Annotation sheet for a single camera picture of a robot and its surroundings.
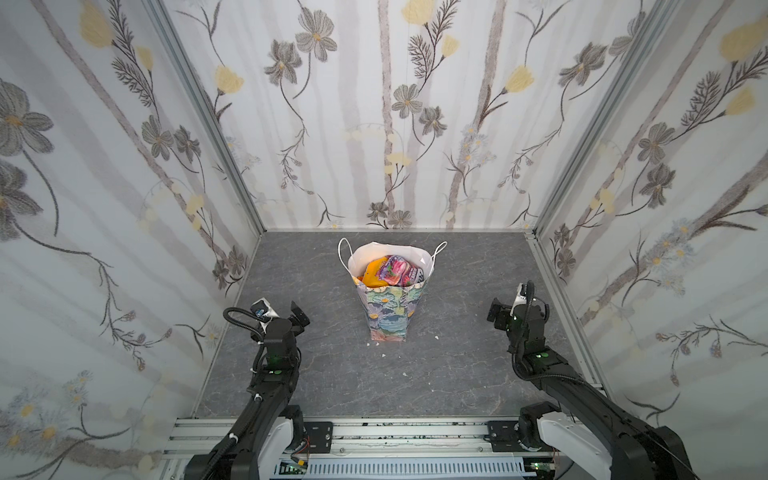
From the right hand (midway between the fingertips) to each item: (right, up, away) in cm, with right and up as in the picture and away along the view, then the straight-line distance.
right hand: (506, 297), depth 85 cm
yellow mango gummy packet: (-39, +6, -2) cm, 40 cm away
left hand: (-66, -1, -1) cm, 66 cm away
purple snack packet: (-32, +8, -3) cm, 33 cm away
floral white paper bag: (-34, -3, -6) cm, 34 cm away
